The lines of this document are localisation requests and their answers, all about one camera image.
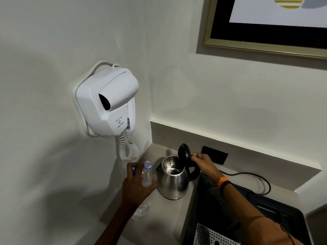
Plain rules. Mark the person's right hand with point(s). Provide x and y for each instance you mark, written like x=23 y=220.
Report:
x=208 y=167

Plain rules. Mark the person's left hand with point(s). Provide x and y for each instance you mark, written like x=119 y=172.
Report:
x=134 y=191

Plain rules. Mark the person's right fingers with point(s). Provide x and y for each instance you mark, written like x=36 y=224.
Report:
x=200 y=158

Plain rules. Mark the person's left thumb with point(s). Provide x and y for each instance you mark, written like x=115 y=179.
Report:
x=152 y=186

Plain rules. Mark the clear plastic water bottle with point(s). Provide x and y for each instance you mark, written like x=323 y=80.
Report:
x=147 y=176

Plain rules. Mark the steel electric kettle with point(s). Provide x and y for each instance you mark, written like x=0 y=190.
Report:
x=172 y=179

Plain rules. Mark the person's right forearm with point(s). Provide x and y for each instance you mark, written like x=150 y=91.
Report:
x=250 y=214

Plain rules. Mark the person's left forearm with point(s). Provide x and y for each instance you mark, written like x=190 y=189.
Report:
x=117 y=224

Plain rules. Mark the orange wristband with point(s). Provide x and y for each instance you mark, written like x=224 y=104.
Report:
x=222 y=181

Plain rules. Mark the black wristband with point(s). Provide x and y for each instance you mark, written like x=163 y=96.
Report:
x=226 y=185

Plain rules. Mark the black kettle base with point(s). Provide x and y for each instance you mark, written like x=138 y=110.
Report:
x=217 y=206

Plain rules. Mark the perforated metal grate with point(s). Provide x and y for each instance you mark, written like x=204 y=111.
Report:
x=207 y=237

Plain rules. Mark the black tray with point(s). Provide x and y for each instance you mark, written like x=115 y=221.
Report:
x=281 y=214

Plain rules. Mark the gold framed picture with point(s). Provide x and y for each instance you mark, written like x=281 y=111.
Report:
x=258 y=40

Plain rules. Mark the black wall socket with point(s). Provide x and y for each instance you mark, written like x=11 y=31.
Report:
x=214 y=155

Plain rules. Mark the white wall hair dryer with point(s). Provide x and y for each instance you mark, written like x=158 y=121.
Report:
x=107 y=102

